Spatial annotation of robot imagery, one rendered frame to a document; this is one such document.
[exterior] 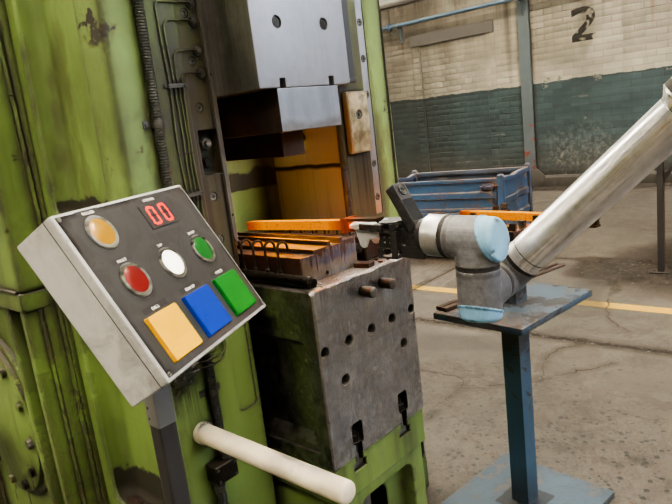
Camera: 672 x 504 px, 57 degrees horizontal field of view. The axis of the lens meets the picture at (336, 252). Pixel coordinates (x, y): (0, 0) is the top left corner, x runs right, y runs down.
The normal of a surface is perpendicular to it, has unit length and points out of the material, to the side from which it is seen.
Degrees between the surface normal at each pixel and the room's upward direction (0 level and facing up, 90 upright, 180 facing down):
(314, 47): 90
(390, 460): 90
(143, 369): 90
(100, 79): 89
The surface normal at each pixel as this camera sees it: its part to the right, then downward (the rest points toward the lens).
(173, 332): 0.76, -0.53
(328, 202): -0.66, 0.23
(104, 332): -0.29, 0.23
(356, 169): 0.74, 0.05
